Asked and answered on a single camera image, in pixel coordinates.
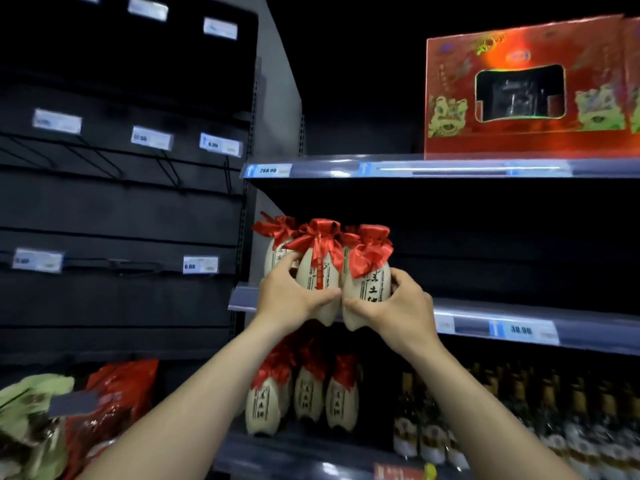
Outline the person's right hand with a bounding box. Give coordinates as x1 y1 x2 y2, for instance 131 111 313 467
342 268 444 359

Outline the person's left hand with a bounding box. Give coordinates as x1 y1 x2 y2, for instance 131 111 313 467
255 252 343 336

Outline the white bottle with red ribbon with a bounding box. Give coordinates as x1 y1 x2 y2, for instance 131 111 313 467
341 224 395 332
252 212 301 276
244 339 297 437
284 218 347 328
325 352 362 433
293 335 329 423

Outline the person's left forearm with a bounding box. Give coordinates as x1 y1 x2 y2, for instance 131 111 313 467
79 315 283 480

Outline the person's right forearm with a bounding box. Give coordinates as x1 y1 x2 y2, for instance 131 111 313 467
399 340 583 480

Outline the red shelf label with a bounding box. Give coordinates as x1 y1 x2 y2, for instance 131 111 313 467
373 463 439 480

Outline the blue and white shelf strip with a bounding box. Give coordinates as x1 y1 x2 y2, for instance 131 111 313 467
358 161 573 178

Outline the grey shelf side panel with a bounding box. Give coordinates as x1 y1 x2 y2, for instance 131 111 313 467
210 0 305 340

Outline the black shelving unit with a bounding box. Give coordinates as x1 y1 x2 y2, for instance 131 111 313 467
0 0 261 390

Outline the row of gold-capped glass bottles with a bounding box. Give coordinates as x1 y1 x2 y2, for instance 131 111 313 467
392 361 640 480

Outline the red snack bag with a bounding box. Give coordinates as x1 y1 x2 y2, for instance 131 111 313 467
62 358 160 480

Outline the red windowed gift box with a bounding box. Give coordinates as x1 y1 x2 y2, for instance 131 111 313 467
423 14 630 161
622 16 640 158

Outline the green snack bag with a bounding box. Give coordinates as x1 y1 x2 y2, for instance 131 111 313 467
0 373 76 480

